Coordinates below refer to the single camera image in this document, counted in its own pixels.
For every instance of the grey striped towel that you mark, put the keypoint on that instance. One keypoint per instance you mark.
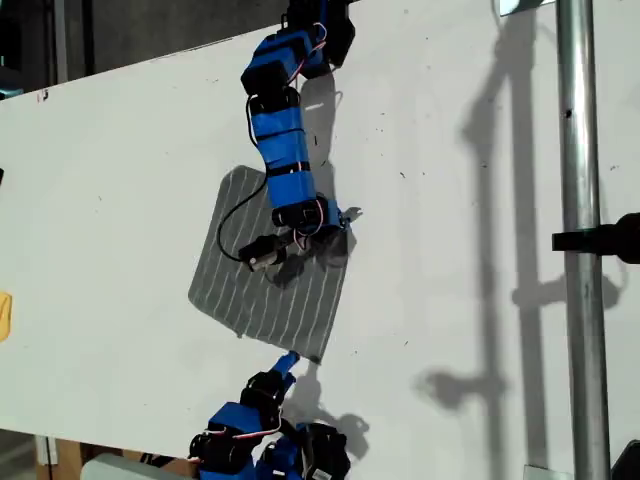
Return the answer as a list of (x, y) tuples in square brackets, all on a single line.
[(250, 300)]

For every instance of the white box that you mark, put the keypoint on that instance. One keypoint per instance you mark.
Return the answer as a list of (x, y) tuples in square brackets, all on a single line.
[(130, 467)]

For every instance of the yellow object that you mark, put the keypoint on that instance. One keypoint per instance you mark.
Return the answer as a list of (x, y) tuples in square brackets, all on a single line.
[(4, 315)]

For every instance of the grey background pole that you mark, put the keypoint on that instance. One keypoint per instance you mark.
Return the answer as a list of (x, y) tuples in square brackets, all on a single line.
[(60, 40)]

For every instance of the black rounded object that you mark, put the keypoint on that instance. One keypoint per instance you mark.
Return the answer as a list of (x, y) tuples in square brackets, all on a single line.
[(627, 462)]

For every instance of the black camera stalk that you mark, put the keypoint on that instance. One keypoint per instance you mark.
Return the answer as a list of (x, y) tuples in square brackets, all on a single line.
[(287, 241)]

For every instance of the black camera box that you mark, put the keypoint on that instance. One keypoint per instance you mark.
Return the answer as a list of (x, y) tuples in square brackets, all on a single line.
[(262, 252), (325, 450)]

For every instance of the wooden table frame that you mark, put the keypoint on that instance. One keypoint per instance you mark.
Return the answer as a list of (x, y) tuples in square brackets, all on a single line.
[(67, 452)]

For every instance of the steel post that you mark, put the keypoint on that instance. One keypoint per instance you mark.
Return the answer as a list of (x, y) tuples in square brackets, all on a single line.
[(575, 150)]

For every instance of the black post clamp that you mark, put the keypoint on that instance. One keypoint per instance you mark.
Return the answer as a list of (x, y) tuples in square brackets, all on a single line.
[(600, 240)]

